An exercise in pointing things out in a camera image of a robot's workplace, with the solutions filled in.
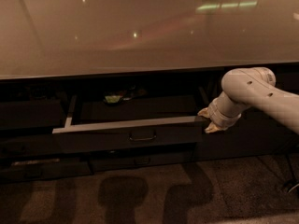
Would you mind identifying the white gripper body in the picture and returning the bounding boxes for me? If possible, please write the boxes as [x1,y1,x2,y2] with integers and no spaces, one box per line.
[207,97,241,128]

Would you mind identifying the grey drawer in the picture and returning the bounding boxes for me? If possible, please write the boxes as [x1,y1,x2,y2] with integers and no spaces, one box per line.
[0,134,62,159]
[53,95,203,153]
[0,100,64,130]
[0,160,92,184]
[90,150,192,172]

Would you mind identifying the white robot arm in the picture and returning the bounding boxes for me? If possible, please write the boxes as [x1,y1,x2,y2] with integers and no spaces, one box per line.
[198,67,299,134]

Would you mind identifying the grey cabinet door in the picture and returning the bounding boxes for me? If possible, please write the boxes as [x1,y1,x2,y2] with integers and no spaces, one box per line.
[195,77,299,161]

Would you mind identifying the green snack bag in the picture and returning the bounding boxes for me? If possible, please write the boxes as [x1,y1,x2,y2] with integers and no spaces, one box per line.
[103,91,148,105]

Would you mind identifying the black caster wheel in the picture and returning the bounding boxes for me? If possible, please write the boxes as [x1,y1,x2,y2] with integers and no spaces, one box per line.
[283,181,299,193]

